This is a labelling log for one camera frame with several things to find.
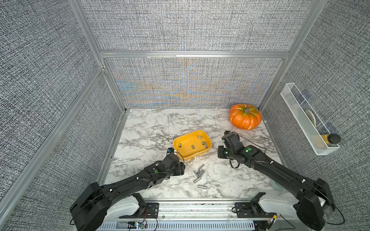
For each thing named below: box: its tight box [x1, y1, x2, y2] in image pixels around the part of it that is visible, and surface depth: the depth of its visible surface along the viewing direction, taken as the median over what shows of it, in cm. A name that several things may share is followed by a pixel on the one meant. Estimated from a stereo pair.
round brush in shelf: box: [305, 109, 317, 127], surface depth 72 cm
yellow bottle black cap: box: [321, 133, 341, 144], surface depth 63 cm
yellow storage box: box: [172, 129, 213, 161], surface depth 100 cm
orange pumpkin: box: [229, 103, 263, 131], surface depth 102 cm
